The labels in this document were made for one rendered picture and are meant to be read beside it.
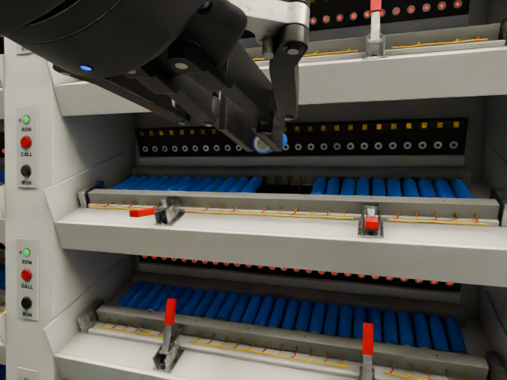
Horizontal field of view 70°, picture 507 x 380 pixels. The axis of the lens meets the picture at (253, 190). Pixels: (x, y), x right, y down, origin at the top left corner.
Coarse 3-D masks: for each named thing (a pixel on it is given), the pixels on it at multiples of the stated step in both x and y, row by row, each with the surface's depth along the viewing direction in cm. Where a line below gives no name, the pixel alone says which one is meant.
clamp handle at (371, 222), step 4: (368, 208) 41; (372, 208) 41; (368, 212) 41; (372, 212) 41; (368, 216) 40; (372, 216) 40; (368, 220) 35; (372, 220) 35; (376, 220) 35; (368, 224) 35; (372, 224) 35; (376, 224) 35; (368, 228) 35; (372, 228) 35; (376, 228) 35
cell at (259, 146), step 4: (256, 136) 32; (284, 136) 36; (256, 140) 32; (260, 140) 31; (284, 140) 36; (256, 144) 32; (260, 144) 31; (264, 144) 31; (284, 144) 36; (256, 148) 32; (260, 148) 31; (264, 148) 31; (268, 148) 31; (260, 152) 32; (264, 152) 32; (268, 152) 32
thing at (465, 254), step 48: (48, 192) 52; (480, 192) 49; (96, 240) 52; (144, 240) 50; (192, 240) 47; (240, 240) 45; (288, 240) 43; (336, 240) 41; (384, 240) 40; (432, 240) 39; (480, 240) 38
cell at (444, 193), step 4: (436, 180) 50; (440, 180) 49; (444, 180) 49; (436, 184) 49; (440, 184) 48; (444, 184) 48; (448, 184) 49; (436, 188) 48; (440, 188) 47; (444, 188) 47; (448, 188) 47; (436, 192) 48; (440, 192) 46; (444, 192) 46; (448, 192) 45; (452, 192) 46; (440, 196) 46; (444, 196) 45; (448, 196) 44; (452, 196) 44
